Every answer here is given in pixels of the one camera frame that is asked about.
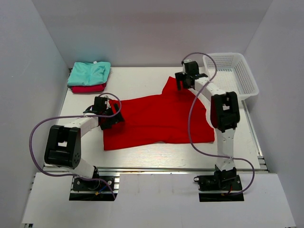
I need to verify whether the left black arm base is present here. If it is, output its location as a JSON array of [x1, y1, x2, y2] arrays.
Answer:
[[69, 168, 119, 201]]

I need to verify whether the folded magenta t-shirt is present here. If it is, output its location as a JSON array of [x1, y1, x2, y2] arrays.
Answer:
[[71, 83, 106, 94]]

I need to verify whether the red t-shirt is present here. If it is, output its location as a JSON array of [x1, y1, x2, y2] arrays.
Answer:
[[103, 77, 215, 151]]

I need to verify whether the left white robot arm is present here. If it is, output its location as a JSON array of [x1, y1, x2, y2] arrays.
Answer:
[[44, 96, 124, 190]]

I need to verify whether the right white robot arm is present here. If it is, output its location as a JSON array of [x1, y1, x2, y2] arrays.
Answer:
[[175, 60, 240, 172]]

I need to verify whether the folded teal t-shirt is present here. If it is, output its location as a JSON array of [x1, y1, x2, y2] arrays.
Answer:
[[67, 61, 111, 86]]

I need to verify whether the white plastic basket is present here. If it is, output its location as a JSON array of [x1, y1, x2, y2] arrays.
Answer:
[[203, 53, 259, 100]]

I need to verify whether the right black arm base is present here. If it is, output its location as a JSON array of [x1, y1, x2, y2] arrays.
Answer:
[[193, 168, 244, 202]]

